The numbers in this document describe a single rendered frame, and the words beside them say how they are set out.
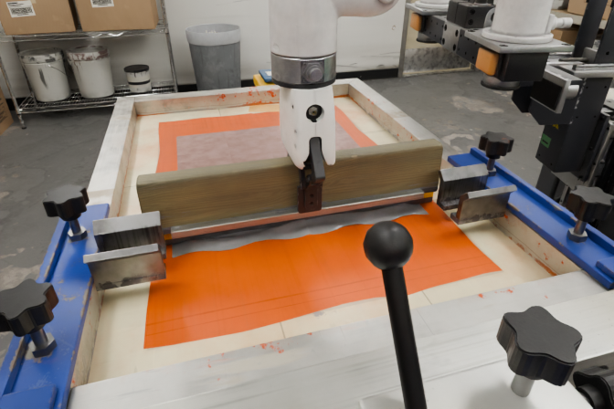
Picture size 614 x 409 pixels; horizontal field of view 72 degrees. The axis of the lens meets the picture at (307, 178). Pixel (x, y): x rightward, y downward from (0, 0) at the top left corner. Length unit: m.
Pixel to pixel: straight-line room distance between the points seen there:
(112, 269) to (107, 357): 0.09
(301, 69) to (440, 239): 0.29
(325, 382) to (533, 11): 0.75
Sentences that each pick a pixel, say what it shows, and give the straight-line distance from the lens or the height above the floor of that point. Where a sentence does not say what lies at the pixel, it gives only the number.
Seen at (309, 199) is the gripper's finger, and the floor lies 1.02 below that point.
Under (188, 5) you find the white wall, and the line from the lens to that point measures 4.11.
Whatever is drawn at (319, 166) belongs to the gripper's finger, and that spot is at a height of 1.08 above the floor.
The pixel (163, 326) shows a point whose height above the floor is 0.95.
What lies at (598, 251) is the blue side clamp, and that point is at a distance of 0.57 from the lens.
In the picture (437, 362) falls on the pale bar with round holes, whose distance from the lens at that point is 0.34.
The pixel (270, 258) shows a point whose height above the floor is 0.95.
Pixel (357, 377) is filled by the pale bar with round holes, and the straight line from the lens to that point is 0.32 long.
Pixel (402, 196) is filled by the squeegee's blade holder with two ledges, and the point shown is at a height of 0.99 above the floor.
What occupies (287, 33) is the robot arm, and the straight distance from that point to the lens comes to 0.46.
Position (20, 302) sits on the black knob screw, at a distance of 0.40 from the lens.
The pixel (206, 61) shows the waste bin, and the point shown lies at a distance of 3.68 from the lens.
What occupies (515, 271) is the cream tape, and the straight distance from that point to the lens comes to 0.58.
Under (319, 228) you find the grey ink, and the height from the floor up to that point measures 0.96.
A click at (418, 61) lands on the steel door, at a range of 4.94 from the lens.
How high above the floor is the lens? 1.30
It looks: 30 degrees down
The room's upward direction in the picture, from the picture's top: straight up
